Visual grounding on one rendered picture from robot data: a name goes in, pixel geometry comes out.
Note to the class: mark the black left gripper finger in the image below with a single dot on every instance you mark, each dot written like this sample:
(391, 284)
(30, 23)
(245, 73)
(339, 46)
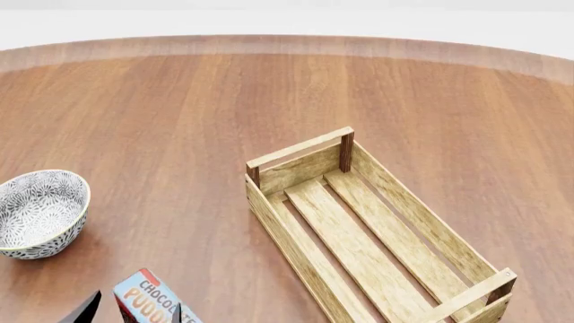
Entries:
(176, 315)
(85, 311)

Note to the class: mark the chocolate pudding box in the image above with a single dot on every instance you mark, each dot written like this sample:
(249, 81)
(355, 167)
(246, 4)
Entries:
(150, 299)

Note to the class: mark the wooden slatted crate tray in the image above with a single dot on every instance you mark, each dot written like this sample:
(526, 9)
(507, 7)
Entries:
(359, 235)

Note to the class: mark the grey floral patterned bowl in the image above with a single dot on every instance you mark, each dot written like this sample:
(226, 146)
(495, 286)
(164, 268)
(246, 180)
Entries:
(40, 215)

